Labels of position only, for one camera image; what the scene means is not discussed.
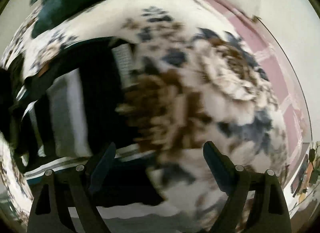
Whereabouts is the floral cream brown blanket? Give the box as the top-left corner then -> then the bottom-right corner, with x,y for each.
1,0 -> 288,232

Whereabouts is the black grey striped sweater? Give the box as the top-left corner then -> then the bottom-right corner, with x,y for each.
1,38 -> 164,207

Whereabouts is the pink patterned bed sheet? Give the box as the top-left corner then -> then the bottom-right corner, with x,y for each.
205,0 -> 311,174

